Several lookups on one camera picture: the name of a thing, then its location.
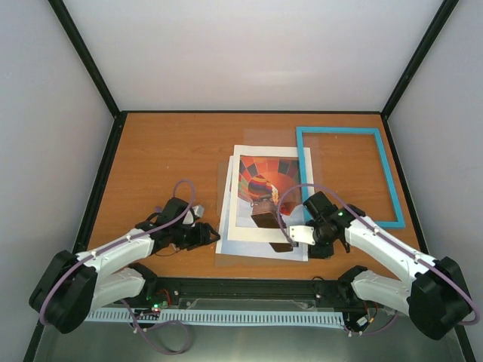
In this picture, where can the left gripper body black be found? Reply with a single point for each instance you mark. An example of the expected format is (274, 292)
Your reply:
(189, 240)

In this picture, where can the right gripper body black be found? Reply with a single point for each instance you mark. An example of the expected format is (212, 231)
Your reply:
(327, 250)

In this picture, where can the blue picture frame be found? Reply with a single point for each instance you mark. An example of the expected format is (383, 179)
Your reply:
(399, 222)

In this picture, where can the colourful photo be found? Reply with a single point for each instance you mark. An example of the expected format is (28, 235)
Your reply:
(252, 200)

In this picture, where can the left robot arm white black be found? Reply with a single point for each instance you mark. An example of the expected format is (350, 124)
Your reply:
(76, 284)

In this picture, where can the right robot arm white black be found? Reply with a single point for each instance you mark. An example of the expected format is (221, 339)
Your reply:
(431, 292)

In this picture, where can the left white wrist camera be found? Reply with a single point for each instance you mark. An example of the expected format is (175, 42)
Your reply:
(195, 213)

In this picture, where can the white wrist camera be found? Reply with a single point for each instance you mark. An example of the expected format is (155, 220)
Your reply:
(195, 213)
(301, 234)

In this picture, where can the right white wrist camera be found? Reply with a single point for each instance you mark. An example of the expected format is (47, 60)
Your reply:
(301, 234)

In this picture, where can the black mounting rail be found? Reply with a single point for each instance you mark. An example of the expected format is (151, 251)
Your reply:
(178, 291)

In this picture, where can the light blue slotted cable duct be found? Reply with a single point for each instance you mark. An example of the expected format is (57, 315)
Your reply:
(221, 318)

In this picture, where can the black enclosure frame post left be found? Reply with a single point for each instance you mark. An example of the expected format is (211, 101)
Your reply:
(69, 27)

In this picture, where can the black enclosure frame post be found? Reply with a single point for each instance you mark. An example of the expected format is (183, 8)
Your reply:
(69, 27)
(432, 32)

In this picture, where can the black enclosure frame post right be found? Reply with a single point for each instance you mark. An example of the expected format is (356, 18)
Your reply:
(432, 32)

